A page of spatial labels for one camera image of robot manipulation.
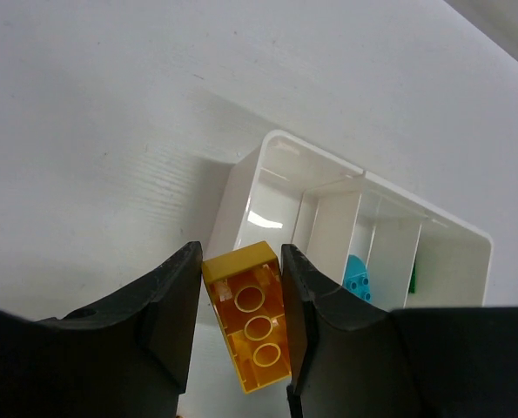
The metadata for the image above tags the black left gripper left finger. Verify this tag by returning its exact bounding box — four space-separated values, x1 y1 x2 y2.
0 241 202 417

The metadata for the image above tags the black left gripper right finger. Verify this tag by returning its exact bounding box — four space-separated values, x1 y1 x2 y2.
281 244 518 417

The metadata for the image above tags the cyan rounded lego piece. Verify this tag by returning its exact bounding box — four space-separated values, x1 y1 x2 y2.
342 254 372 302

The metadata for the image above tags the green lego plate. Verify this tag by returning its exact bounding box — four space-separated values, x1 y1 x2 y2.
407 260 416 294

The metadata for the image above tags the yellow long lego brick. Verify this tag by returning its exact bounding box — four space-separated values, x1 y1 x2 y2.
202 241 292 394

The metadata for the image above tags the white three-compartment container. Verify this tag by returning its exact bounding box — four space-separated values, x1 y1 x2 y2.
205 130 493 310

